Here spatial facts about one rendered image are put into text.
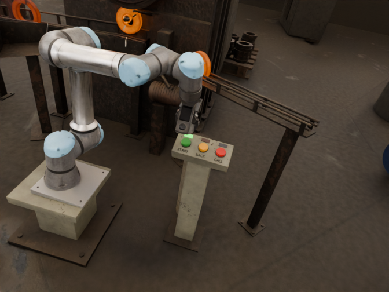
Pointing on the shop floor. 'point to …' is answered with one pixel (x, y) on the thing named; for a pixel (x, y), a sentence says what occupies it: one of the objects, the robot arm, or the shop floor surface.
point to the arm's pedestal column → (68, 232)
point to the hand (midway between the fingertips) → (186, 133)
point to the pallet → (241, 54)
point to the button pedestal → (194, 189)
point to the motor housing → (161, 113)
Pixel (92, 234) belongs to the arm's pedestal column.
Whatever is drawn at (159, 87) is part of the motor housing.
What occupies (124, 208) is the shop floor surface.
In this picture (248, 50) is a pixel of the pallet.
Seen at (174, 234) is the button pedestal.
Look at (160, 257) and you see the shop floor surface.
